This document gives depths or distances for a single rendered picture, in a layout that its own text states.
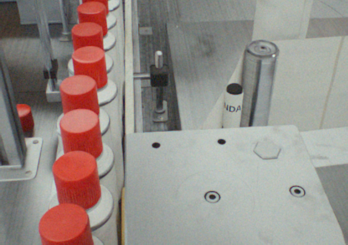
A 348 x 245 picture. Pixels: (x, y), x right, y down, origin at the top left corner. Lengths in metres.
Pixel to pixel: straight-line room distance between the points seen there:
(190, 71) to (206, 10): 0.33
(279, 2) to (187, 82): 0.20
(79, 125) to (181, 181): 0.15
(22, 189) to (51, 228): 0.39
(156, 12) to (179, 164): 0.86
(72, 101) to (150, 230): 0.22
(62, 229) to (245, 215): 0.13
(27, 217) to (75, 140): 0.30
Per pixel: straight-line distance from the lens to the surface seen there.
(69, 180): 0.36
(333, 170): 0.68
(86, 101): 0.44
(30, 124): 0.81
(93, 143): 0.41
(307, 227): 0.26
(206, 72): 0.83
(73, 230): 0.33
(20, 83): 0.92
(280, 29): 0.74
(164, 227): 0.25
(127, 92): 0.72
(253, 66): 0.53
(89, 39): 0.52
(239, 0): 1.19
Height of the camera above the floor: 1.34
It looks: 37 degrees down
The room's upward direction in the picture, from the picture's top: 1 degrees clockwise
